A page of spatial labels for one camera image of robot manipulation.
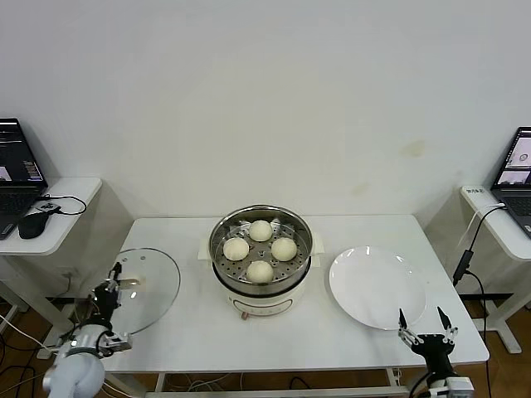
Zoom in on white floor cable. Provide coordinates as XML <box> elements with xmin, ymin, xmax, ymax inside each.
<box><xmin>0</xmin><ymin>311</ymin><xmax>59</xmax><ymax>357</ymax></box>

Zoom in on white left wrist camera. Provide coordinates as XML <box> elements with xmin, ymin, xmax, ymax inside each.
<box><xmin>99</xmin><ymin>330</ymin><xmax>134</xmax><ymax>354</ymax></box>

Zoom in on white laptop cable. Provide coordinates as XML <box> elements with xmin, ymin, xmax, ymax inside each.
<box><xmin>455</xmin><ymin>201</ymin><xmax>505</xmax><ymax>250</ymax></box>

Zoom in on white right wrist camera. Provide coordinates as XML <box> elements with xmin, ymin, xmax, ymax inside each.
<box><xmin>429</xmin><ymin>375</ymin><xmax>475</xmax><ymax>398</ymax></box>

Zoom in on black usb hub cable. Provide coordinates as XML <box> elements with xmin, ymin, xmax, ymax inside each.
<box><xmin>43</xmin><ymin>193</ymin><xmax>89</xmax><ymax>216</ymax></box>

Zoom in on white side table rounded corner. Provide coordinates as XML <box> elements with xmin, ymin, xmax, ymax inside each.
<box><xmin>0</xmin><ymin>177</ymin><xmax>104</xmax><ymax>337</ymax></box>

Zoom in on round glass pot lid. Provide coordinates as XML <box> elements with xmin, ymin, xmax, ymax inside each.
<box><xmin>110</xmin><ymin>247</ymin><xmax>182</xmax><ymax>336</ymax></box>

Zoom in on white side table with label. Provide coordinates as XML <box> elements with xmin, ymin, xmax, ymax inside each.
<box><xmin>459</xmin><ymin>184</ymin><xmax>531</xmax><ymax>355</ymax></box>

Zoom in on stainless steel steamer pot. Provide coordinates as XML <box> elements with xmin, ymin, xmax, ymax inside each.
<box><xmin>198</xmin><ymin>205</ymin><xmax>328</xmax><ymax>294</ymax></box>

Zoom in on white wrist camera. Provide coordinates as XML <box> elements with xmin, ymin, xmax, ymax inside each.
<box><xmin>99</xmin><ymin>330</ymin><xmax>134</xmax><ymax>354</ymax></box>
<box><xmin>429</xmin><ymin>375</ymin><xmax>475</xmax><ymax>398</ymax></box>

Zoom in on black cable with adapter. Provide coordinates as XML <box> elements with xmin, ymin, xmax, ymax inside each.
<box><xmin>452</xmin><ymin>206</ymin><xmax>508</xmax><ymax>398</ymax></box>

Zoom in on white main table frame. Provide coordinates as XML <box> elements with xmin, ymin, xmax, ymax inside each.
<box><xmin>103</xmin><ymin>364</ymin><xmax>432</xmax><ymax>398</ymax></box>

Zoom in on black computer mouse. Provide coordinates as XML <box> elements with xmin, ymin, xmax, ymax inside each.
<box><xmin>17</xmin><ymin>211</ymin><xmax>51</xmax><ymax>240</ymax></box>

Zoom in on black laptop with pink windows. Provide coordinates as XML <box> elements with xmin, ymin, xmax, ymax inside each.
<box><xmin>0</xmin><ymin>117</ymin><xmax>50</xmax><ymax>240</ymax></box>

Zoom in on white round plate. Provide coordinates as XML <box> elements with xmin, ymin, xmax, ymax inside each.
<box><xmin>329</xmin><ymin>245</ymin><xmax>428</xmax><ymax>332</ymax></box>

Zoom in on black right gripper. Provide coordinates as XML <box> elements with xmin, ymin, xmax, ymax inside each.
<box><xmin>397</xmin><ymin>306</ymin><xmax>460</xmax><ymax>376</ymax></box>

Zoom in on grey laptop with white cable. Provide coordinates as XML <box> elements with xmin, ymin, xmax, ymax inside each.
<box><xmin>490</xmin><ymin>125</ymin><xmax>531</xmax><ymax>240</ymax></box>

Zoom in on white steamed baozi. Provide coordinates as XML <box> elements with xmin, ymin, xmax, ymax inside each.
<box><xmin>270</xmin><ymin>236</ymin><xmax>299</xmax><ymax>262</ymax></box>
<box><xmin>248</xmin><ymin>219</ymin><xmax>274</xmax><ymax>243</ymax></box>
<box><xmin>222</xmin><ymin>236</ymin><xmax>251</xmax><ymax>262</ymax></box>
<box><xmin>246</xmin><ymin>260</ymin><xmax>275</xmax><ymax>285</ymax></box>

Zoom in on cream electric cooker base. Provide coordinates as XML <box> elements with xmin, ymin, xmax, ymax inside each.
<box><xmin>211</xmin><ymin>256</ymin><xmax>311</xmax><ymax>321</ymax></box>

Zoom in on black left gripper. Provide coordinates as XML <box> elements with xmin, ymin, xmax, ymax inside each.
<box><xmin>93</xmin><ymin>261</ymin><xmax>139</xmax><ymax>323</ymax></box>

